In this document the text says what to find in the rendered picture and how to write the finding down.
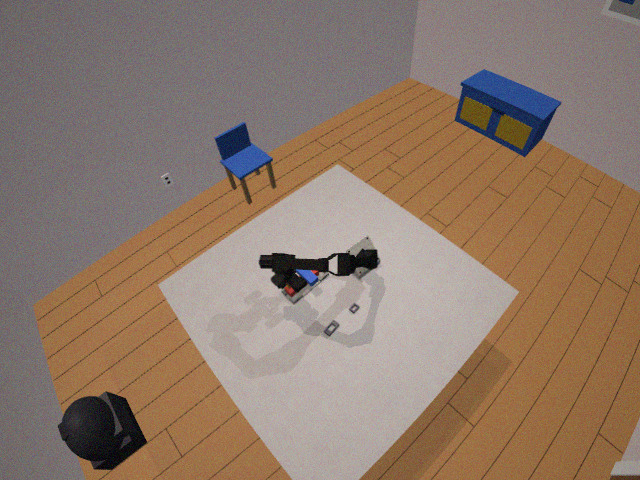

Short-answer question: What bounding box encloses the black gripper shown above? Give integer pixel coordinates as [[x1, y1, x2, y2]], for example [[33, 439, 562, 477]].
[[284, 270, 307, 293]]

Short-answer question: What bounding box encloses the blue rectangular block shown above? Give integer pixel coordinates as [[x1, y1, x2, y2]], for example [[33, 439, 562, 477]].
[[294, 269, 318, 287]]

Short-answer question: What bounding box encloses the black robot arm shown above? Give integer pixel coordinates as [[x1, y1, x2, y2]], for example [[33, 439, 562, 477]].
[[259, 249, 378, 289]]

